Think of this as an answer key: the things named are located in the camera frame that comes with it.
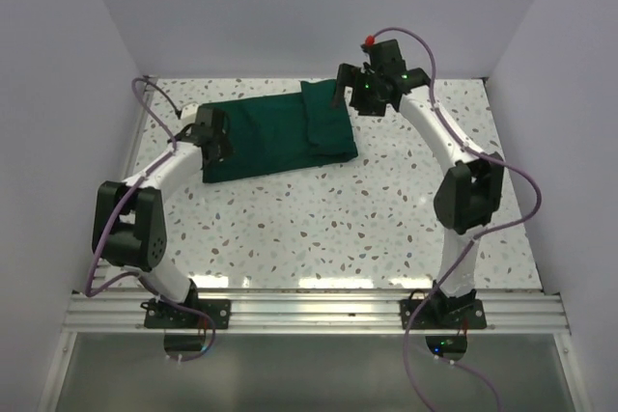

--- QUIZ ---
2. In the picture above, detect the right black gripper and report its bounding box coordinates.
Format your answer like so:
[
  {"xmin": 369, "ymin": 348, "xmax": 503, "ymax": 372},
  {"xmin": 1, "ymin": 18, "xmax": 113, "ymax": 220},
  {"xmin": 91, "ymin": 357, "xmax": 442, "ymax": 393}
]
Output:
[{"xmin": 328, "ymin": 64, "xmax": 387, "ymax": 118}]

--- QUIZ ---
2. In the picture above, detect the green surgical cloth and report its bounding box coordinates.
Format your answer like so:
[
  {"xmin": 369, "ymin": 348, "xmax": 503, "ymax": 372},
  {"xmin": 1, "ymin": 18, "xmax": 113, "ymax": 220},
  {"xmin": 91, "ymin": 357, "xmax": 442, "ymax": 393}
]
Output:
[{"xmin": 203, "ymin": 79, "xmax": 358, "ymax": 183}]

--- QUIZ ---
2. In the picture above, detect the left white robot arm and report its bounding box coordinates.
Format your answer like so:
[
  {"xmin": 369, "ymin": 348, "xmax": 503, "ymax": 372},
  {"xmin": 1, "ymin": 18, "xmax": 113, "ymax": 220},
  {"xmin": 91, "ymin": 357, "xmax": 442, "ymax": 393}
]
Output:
[{"xmin": 92, "ymin": 106, "xmax": 233, "ymax": 328}]

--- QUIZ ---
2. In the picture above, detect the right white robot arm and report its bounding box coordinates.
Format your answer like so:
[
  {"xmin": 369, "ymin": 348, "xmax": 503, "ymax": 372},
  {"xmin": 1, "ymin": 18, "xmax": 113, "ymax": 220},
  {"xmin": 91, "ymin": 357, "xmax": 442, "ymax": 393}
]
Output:
[{"xmin": 333, "ymin": 64, "xmax": 504, "ymax": 329}]

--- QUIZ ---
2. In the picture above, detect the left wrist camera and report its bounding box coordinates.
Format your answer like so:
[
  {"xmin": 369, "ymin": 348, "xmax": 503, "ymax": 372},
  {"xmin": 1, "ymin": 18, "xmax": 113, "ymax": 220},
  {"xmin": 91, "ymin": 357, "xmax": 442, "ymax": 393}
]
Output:
[{"xmin": 180, "ymin": 104, "xmax": 199, "ymax": 124}]

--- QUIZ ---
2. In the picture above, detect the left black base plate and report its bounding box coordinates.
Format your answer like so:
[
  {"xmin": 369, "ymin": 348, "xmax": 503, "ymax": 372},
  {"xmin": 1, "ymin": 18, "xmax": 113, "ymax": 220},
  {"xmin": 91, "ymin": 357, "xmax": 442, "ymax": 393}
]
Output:
[{"xmin": 140, "ymin": 298, "xmax": 232, "ymax": 330}]

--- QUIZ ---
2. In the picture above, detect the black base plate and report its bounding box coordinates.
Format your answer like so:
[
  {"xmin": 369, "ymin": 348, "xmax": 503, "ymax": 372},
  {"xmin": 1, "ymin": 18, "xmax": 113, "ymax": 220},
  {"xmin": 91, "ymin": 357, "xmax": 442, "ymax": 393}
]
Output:
[
  {"xmin": 410, "ymin": 298, "xmax": 488, "ymax": 330},
  {"xmin": 140, "ymin": 298, "xmax": 232, "ymax": 330}
]

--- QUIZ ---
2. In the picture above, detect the aluminium rail frame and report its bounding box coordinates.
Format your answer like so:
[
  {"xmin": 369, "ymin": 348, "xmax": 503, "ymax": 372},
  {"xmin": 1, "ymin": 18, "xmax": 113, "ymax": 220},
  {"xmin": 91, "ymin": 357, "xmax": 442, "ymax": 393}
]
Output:
[{"xmin": 36, "ymin": 74, "xmax": 588, "ymax": 412}]

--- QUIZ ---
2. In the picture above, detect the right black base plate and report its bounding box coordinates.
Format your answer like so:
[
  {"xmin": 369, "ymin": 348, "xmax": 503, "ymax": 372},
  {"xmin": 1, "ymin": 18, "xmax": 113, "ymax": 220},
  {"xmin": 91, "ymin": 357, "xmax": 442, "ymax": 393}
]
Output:
[{"xmin": 410, "ymin": 298, "xmax": 488, "ymax": 330}]

